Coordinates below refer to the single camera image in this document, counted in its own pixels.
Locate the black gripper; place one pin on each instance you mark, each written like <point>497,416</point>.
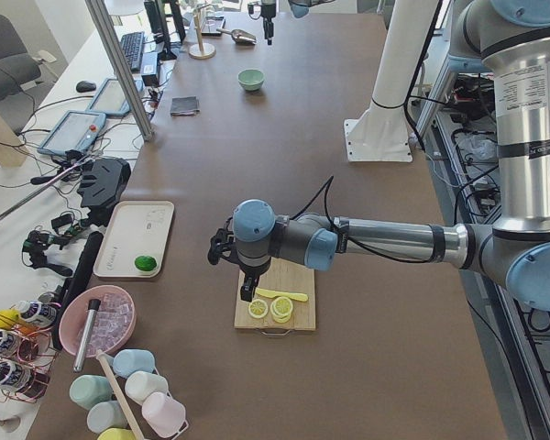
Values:
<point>252,273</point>

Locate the mint green bowl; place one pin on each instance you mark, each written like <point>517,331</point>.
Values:
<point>251,80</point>

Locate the pink bowl with ice cubes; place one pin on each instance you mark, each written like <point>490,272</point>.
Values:
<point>114,322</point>

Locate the lemon slice single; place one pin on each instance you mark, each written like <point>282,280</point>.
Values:
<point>258,309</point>

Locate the shiny metal scoop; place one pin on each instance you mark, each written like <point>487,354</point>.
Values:
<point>239,36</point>

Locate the stacked lemon slices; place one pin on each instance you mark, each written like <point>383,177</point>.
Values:
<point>281,309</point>

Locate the bamboo cutting board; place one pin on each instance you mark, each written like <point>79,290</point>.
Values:
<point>282,276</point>

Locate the yellow plastic knife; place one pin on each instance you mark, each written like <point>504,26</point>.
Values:
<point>271,294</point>

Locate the wooden stand with round base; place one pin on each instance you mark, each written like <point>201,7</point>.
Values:
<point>200,50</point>

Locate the green lime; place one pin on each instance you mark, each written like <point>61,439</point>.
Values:
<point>145,263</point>

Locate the cream serving tray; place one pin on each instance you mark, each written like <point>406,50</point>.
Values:
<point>136,228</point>

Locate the grey folded cloth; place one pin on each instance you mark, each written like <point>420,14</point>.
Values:
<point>184,106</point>

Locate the black keyboard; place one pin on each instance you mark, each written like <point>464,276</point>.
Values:
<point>132,45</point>

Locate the pale blue cup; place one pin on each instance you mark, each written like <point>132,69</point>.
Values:
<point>128,361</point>

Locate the white cup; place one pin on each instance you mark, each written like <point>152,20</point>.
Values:
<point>141,384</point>

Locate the pink cup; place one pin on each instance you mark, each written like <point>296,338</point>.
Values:
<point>165,415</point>

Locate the black gripper part on desk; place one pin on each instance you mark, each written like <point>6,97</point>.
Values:
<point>101,186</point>

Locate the blue teach pendant far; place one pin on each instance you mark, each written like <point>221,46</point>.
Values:
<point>110,99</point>

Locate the blue teach pendant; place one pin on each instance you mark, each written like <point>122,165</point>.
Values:
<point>76,131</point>
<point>110,99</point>

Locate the grey blue cup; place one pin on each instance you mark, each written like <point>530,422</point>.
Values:
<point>105,415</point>

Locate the mint green cup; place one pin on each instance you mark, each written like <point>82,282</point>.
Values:
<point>88,390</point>

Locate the yellow cup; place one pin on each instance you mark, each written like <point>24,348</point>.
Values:
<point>115,433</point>

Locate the black computer mouse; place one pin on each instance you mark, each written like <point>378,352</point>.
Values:
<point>85,87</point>

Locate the blue teach pendant near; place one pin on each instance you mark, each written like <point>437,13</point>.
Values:
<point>76,131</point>

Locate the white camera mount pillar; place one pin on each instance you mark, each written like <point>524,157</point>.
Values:
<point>381,133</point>

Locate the aluminium frame post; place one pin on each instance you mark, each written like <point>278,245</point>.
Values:
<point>106,30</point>

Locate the copper wire bottle rack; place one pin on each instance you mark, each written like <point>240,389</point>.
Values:
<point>26,358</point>

